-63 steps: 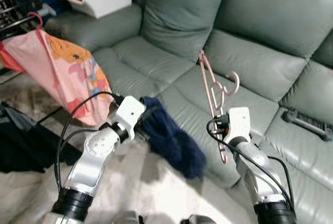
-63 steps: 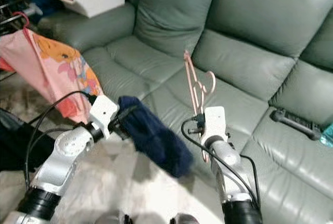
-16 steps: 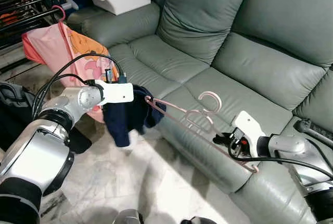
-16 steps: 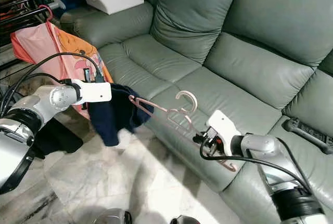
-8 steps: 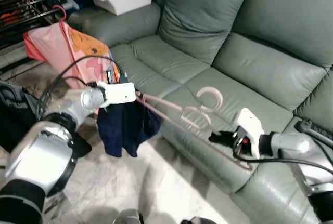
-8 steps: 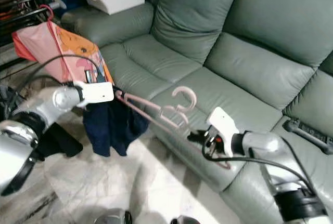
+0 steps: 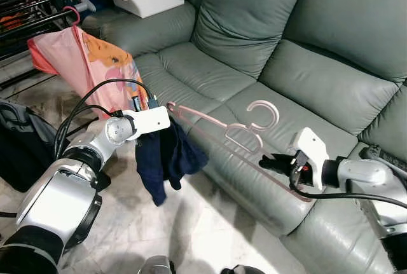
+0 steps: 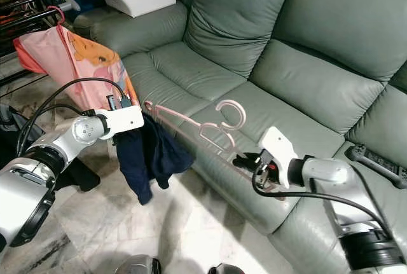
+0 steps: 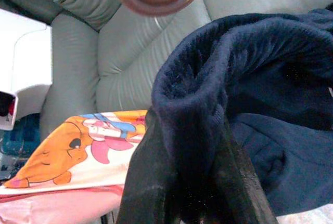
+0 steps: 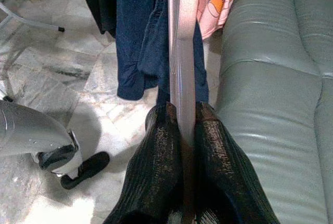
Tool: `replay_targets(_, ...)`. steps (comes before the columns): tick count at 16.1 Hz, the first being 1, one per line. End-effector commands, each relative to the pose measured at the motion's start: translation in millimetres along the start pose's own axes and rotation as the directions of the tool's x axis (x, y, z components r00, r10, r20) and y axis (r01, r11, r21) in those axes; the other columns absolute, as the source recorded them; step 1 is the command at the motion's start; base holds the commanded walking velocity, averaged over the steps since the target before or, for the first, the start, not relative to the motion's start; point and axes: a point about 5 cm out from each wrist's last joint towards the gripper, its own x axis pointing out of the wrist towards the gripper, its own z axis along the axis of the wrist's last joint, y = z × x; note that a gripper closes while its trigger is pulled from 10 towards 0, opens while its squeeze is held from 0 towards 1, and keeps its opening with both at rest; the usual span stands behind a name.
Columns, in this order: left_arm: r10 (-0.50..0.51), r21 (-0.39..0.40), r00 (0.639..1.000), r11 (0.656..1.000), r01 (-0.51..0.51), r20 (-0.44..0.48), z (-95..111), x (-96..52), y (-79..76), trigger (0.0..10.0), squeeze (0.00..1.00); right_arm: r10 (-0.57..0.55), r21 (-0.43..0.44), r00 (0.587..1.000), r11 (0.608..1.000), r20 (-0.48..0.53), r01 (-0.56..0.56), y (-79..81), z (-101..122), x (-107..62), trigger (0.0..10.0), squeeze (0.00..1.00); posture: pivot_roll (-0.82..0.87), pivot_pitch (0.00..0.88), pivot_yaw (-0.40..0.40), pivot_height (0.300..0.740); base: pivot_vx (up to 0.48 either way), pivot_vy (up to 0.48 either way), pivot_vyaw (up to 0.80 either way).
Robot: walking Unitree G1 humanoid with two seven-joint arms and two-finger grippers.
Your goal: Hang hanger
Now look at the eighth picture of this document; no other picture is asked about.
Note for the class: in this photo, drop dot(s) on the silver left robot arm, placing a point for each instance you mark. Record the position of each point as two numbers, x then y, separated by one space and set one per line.
25 198

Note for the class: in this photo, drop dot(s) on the robot right leg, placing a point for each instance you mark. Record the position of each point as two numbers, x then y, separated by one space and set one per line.
226 269

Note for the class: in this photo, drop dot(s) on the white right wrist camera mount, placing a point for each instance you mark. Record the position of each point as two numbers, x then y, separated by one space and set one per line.
278 147

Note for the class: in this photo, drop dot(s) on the grey-green leather sofa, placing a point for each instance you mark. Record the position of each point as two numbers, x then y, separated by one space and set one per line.
292 64

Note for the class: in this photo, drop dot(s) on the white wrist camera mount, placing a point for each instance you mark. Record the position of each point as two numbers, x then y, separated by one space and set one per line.
278 147
124 121

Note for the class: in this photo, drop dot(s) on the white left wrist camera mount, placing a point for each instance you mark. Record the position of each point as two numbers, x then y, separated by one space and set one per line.
124 121

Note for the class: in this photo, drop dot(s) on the black drying rack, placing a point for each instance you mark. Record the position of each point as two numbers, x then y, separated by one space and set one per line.
25 7

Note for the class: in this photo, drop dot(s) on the navy blue garment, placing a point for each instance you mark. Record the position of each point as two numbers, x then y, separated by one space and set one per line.
146 166

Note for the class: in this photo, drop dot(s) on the pale pink plastic hanger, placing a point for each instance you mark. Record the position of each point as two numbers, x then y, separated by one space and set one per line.
243 115

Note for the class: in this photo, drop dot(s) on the hot pink hanger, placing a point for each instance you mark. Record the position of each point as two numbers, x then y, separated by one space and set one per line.
62 17

